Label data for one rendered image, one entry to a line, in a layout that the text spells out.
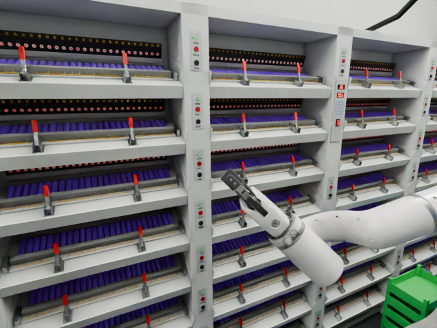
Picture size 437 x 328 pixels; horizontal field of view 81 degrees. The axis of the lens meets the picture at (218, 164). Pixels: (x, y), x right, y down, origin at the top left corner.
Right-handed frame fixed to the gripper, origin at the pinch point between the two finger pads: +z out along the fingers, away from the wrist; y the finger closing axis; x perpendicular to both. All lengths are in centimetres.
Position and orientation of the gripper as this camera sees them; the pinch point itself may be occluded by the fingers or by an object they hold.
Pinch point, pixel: (231, 179)
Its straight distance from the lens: 57.2
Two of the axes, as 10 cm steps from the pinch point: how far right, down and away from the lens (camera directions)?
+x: 6.9, -7.2, -0.9
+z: -7.2, -6.9, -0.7
